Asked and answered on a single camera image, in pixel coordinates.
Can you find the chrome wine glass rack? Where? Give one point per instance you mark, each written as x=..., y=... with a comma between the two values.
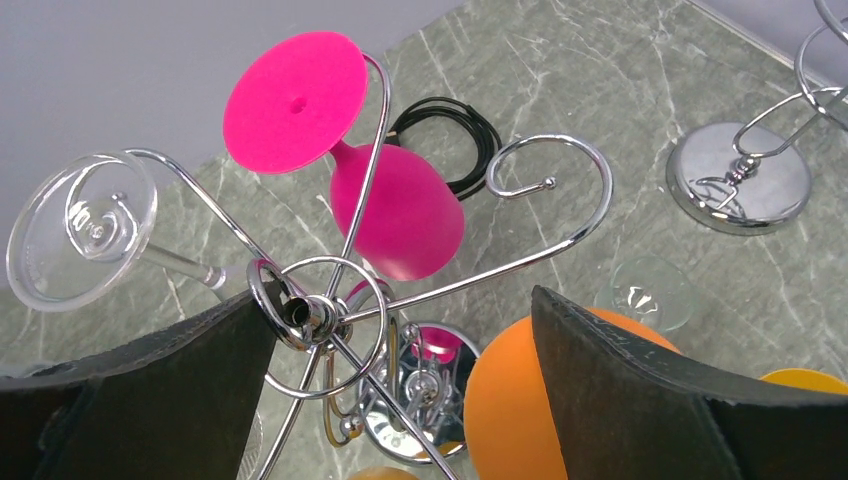
x=344, y=316

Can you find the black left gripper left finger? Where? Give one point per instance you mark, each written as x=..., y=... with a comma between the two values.
x=177, y=403

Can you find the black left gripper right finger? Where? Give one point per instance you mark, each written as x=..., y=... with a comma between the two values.
x=734, y=427

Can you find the yellow-orange wine glass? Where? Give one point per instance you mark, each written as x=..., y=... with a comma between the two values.
x=807, y=379

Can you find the clear wine glass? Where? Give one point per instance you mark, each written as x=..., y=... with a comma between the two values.
x=90, y=224
x=650, y=290

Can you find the yellow wine glass left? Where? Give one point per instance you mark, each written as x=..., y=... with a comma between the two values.
x=383, y=473

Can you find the orange wine glass centre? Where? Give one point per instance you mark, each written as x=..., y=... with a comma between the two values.
x=510, y=404

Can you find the pink wine glass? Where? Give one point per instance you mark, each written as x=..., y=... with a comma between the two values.
x=294, y=104

